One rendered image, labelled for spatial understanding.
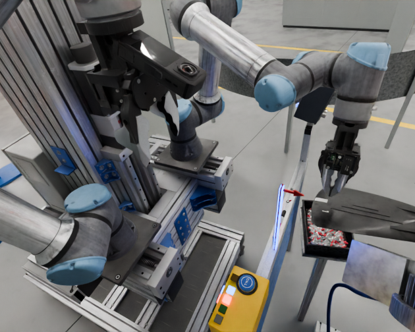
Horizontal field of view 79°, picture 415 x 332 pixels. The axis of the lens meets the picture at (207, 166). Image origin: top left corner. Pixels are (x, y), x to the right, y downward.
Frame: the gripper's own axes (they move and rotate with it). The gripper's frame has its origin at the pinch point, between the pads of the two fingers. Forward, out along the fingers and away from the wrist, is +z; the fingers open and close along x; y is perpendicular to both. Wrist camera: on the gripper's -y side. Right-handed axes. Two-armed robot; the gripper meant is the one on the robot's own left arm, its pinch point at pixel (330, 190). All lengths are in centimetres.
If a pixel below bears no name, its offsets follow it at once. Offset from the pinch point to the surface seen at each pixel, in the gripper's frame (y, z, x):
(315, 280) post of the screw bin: -28, 62, 5
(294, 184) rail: -43, 24, -14
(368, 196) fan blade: -5.7, 2.0, 9.5
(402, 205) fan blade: -3.3, 1.0, 16.6
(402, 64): -192, -22, 32
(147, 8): -117, -59, -156
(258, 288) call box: 21.5, 20.5, -10.6
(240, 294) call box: 24.6, 21.4, -14.3
